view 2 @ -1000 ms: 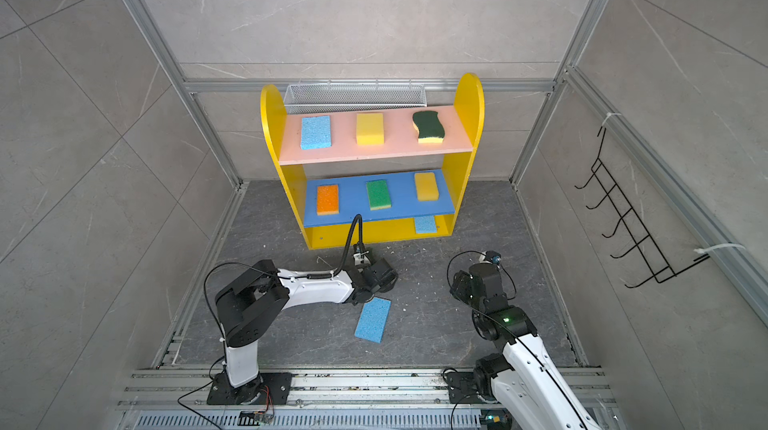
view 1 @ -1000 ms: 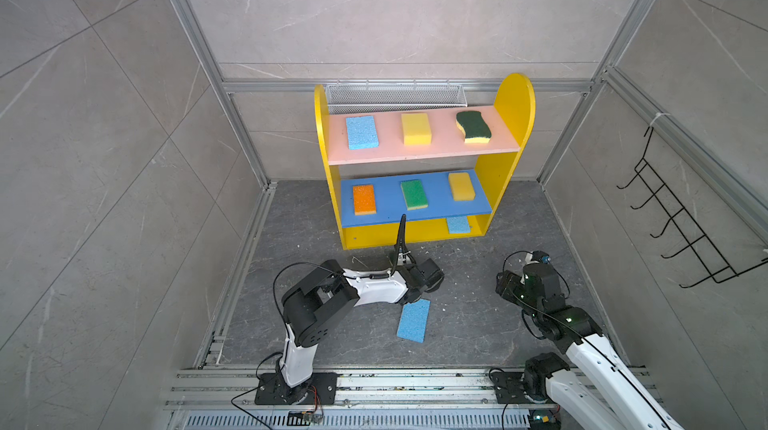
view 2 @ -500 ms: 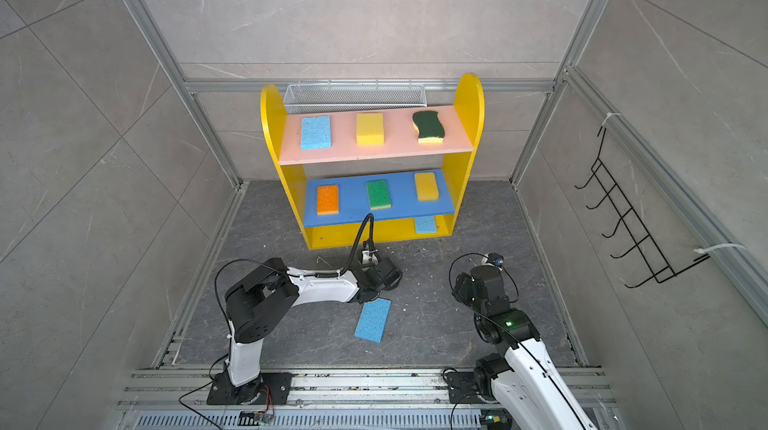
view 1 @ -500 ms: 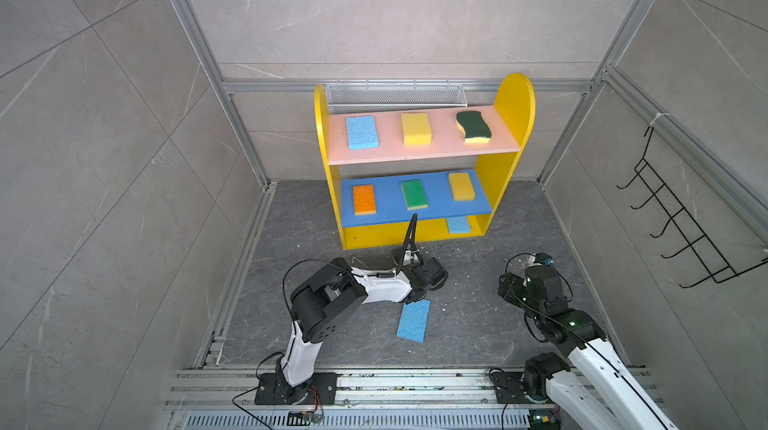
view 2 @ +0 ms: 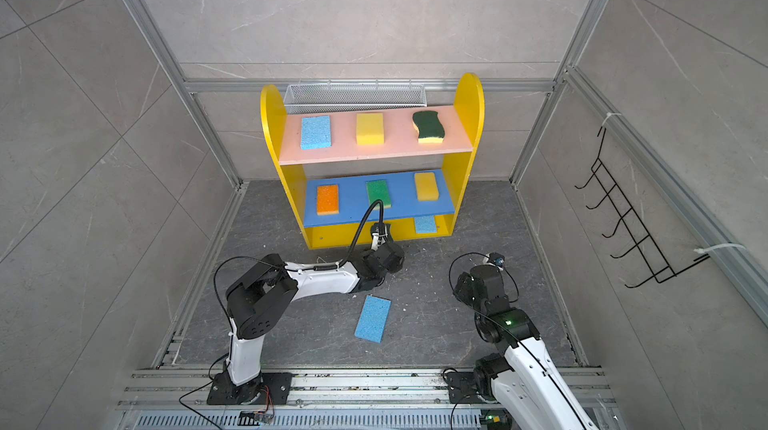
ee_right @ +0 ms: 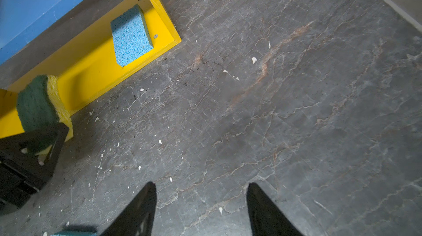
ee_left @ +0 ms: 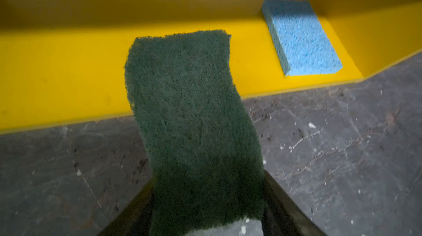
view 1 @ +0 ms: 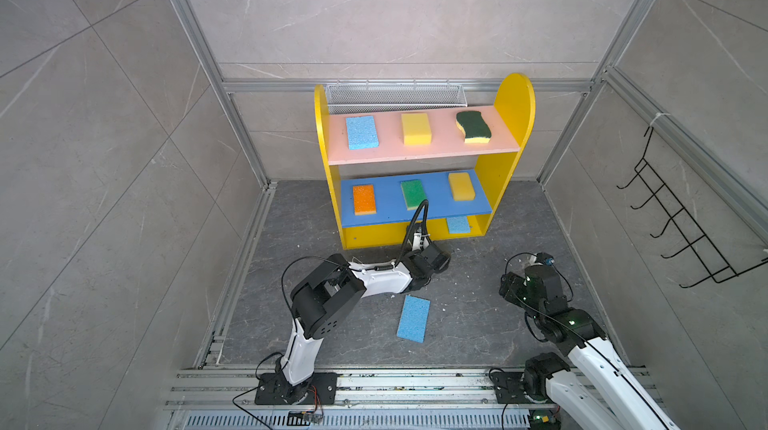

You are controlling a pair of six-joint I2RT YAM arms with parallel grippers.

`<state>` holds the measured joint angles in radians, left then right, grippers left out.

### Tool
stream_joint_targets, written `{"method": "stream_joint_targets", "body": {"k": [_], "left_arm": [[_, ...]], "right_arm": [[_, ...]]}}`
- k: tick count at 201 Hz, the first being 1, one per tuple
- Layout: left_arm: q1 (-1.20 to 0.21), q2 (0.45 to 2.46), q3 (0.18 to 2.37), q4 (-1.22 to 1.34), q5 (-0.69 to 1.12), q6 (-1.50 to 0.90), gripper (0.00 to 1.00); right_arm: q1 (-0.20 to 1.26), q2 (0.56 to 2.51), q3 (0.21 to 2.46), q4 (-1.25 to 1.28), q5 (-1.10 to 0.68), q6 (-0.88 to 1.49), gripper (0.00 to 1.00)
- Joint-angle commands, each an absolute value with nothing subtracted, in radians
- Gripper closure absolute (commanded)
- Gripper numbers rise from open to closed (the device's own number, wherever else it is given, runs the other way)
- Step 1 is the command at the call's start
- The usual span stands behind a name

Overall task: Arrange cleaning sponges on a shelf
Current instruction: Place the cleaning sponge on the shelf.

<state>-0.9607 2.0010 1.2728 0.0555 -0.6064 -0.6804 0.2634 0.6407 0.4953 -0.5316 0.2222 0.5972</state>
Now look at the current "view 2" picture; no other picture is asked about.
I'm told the blue sponge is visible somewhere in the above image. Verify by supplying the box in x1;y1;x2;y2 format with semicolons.
300;115;332;150
414;215;438;235
354;295;391;343

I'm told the bright green sponge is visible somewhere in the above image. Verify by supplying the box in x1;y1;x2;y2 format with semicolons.
365;179;392;209

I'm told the yellow sponge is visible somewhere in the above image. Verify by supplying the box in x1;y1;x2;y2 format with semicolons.
414;172;440;202
356;113;385;146

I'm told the orange sponge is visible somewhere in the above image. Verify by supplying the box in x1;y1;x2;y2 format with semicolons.
316;184;340;216

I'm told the green scouring sponge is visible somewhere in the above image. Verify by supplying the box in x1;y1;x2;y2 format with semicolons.
412;110;446;144

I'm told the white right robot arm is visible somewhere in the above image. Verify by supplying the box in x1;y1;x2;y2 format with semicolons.
452;253;597;429

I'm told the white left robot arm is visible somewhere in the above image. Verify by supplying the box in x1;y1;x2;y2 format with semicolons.
225;241;404;387

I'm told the pink upper shelf board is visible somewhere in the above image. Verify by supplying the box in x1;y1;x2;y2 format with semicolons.
271;106;473;165

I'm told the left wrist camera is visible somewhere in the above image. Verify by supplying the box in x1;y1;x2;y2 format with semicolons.
370;222;390;251

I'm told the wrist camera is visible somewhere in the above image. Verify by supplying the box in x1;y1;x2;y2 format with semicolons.
487;252;505;268
370;222;390;251

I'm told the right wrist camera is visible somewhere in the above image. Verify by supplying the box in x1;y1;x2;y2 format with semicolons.
487;252;505;268

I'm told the black corrugated cable conduit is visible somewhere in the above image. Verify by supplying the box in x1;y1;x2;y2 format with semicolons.
338;199;385;268

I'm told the black wire hook rack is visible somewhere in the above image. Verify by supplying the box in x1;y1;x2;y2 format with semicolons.
574;127;711;289

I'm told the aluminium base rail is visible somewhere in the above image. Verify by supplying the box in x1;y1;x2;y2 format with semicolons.
116;367;616;430

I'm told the aluminium frame profile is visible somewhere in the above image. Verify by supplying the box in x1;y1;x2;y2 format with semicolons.
122;0;243;189

